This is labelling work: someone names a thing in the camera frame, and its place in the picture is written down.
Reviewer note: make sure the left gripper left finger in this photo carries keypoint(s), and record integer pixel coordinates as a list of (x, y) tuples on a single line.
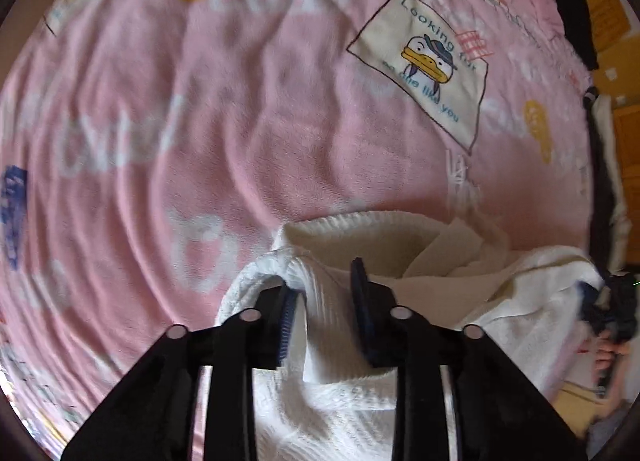
[(151, 412)]

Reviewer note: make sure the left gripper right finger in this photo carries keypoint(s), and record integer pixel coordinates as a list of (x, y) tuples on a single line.
[(458, 395)]

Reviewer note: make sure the white zip hoodie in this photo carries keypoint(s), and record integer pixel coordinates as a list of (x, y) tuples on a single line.
[(325, 402)]

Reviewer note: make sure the dark and white clothes pile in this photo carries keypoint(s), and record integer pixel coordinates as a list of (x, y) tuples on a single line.
[(610, 225)]

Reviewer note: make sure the person's right hand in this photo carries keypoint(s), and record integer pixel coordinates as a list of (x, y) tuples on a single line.
[(607, 351)]

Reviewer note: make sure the wooden wardrobe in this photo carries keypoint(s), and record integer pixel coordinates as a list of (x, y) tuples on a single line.
[(615, 34)]

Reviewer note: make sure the pink patterned bedspread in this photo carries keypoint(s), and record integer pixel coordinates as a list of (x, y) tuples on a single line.
[(152, 148)]

